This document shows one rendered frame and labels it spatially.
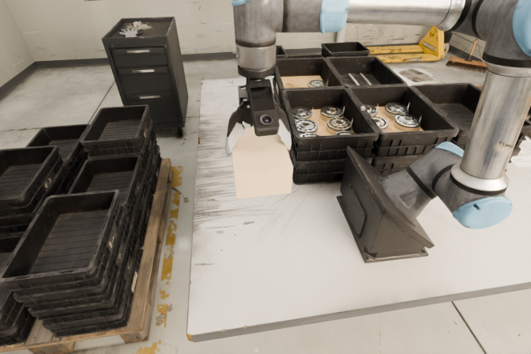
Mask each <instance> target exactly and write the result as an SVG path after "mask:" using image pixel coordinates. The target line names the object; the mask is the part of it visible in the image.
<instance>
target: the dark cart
mask: <svg viewBox="0 0 531 354"><path fill-rule="evenodd" d="M135 21H136V22H139V21H140V22H141V23H143V22H147V23H150V24H151V26H150V27H152V28H148V29H145V30H143V31H141V32H143V33H142V34H141V35H139V36H135V37H125V36H123V35H121V34H119V33H120V31H119V30H121V29H125V28H126V26H127V25H128V26H129V24H133V23H134V22H135ZM123 33H124V32H123ZM101 39H102V42H103V45H104V49H105V51H106V54H107V58H108V61H109V63H110V66H111V70H112V73H113V76H114V79H115V83H116V85H117V88H118V91H119V95H120V97H121V100H122V104H123V106H134V105H145V104H147V105H149V114H150V115H149V117H150V118H151V119H152V121H153V129H154V130H156V129H167V128H178V132H179V136H180V137H182V136H183V128H182V127H185V122H186V110H187V104H188V98H189V96H188V91H187V86H186V78H185V73H184V69H183V60H182V55H181V50H180V46H179V37H178V32H177V28H176V23H175V17H138V18H121V20H120V21H119V22H118V23H117V24H116V25H115V26H114V27H113V28H112V29H111V30H110V31H109V32H108V33H107V34H106V35H105V36H104V37H103V38H101Z"/></svg>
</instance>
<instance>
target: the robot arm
mask: <svg viewBox="0 0 531 354"><path fill-rule="evenodd" d="M232 6H233V16H234V28H235V45H236V48H232V53H233V54H236V61H237V64H238V73H239V75H241V76H243V77H245V78H246V84H245V85H238V92H239V107H238V108H237V110H236V111H234V112H233V113H232V115H231V116H230V119H229V121H228V132H227V135H226V141H225V152H226V155H227V156H229V155H230V154H231V153H232V150H233V148H234V147H235V146H236V144H237V140H238V139H239V138H240V137H242V136H243V135H244V133H245V127H244V125H243V121H244V122H245V123H246V124H250V126H253V125H254V133H255V135H256V136H258V137H261V136H269V135H276V134H278V135H279V136H280V139H281V141H282V142H284V145H285V146H286V148H287V150H290V149H291V144H292V141H291V135H290V129H289V124H288V119H287V116H286V114H285V113H284V111H283V110H282V109H281V108H279V107H278V104H277V103H276V102H275V100H274V94H273V89H272V85H271V81H270V79H266V77H269V76H271V75H272V74H274V64H275V63H276V46H277V42H276V37H277V32H281V33H297V32H321V33H322V34H325V33H326V32H339V31H340V30H342V29H343V27H344V26H345V23H351V24H402V25H428V26H436V27H437V29H438V30H440V31H448V32H459V33H462V34H465V35H468V36H473V37H475V38H477V39H480V40H483V41H486V44H485V47H484V52H483V55H482V61H483V62H484V64H485V65H486V66H487V67H488V71H487V74H486V78H485V80H484V85H483V88H482V91H481V94H480V98H479V102H478V104H477V107H476V112H475V115H474V118H473V123H472V126H471V129H470V131H469V136H468V140H467V142H466V146H465V151H464V150H462V149H460V148H459V147H458V146H456V145H455V144H453V143H450V142H447V141H446V142H443V143H441V144H440V145H438V146H436V147H434V148H433V149H432V150H431V151H430V152H428V153H427V154H425V155H424V156H422V157H421V158H419V159H418V160H417V161H416V162H414V163H413V164H411V165H410V166H408V167H407V168H406V169H405V170H403V171H399V172H397V173H394V174H392V175H388V176H385V177H383V178H382V179H380V183H381V185H382V187H383V189H384V190H385V192H386V193H387V194H388V196H389V197H390V198H391V200H392V201H393V202H394V204H395V205H396V206H397V207H398V208H399V209H400V210H401V211H402V212H403V213H404V214H405V215H406V216H407V217H408V218H409V219H411V220H414V219H415V218H417V217H418V216H419V215H420V214H421V212H422V211H423V210H424V208H425V207H426V206H427V204H428V203H429V202H430V201H431V200H433V199H434V198H436V197H439V198H440V200H441V201H442V202H443V204H444V205H445V206H446V207H447V208H448V209H449V211H450V212H451V213H452V214H453V215H452V216H453V218H454V219H456V220H457V221H458V222H459V223H460V224H461V225H462V226H464V227H466V228H470V229H482V228H489V227H491V226H494V225H496V224H498V223H500V222H502V221H503V220H505V219H506V218H507V217H508V216H509V215H510V214H511V212H512V210H513V204H512V202H511V201H510V199H509V198H508V197H506V196H505V193H506V190H507V187H508V185H509V181H510V180H509V177H508V176H507V174H506V173H505V170H506V168H507V165H508V162H509V160H510V156H511V154H512V152H513V150H514V147H515V144H516V142H517V139H518V136H519V134H520V132H521V129H522V126H523V124H524V121H525V118H526V116H527V114H528V111H529V108H530V106H531V0H232Z"/></svg>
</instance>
